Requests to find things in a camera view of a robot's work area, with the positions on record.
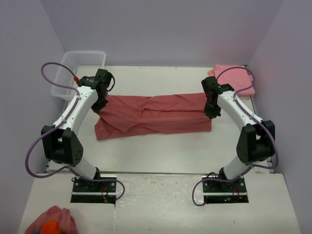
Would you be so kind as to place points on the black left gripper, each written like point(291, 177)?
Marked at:
point(100, 104)

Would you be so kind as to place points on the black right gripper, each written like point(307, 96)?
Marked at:
point(210, 107)

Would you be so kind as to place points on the red polo t shirt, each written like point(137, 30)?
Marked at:
point(127, 116)

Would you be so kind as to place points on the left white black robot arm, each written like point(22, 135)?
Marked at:
point(61, 144)

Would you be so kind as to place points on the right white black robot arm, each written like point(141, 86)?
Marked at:
point(256, 142)

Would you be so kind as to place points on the white plastic basket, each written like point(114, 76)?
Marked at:
point(81, 63)

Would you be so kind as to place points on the folded pink t shirt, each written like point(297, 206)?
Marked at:
point(237, 78)

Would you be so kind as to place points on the crumpled red cloth pile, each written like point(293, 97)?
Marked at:
point(66, 222)

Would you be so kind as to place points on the orange blue toy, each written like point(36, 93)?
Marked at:
point(50, 227)

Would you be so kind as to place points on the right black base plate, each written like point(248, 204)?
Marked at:
point(222, 193)

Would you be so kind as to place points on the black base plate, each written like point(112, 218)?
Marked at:
point(222, 193)
point(93, 192)

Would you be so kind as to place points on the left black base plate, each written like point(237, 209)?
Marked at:
point(93, 192)

